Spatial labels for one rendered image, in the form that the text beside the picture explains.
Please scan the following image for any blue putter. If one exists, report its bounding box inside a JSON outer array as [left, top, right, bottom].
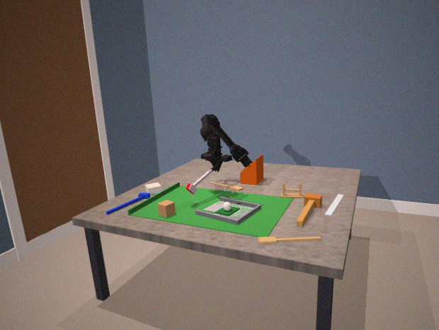
[[106, 193, 150, 215]]

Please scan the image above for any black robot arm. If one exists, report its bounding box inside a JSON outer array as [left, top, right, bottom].
[[200, 114, 252, 168]]

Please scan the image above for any white flat strip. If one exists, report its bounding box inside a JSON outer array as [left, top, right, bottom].
[[325, 195, 344, 216]]

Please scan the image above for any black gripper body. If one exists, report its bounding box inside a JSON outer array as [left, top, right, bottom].
[[201, 145, 232, 162]]

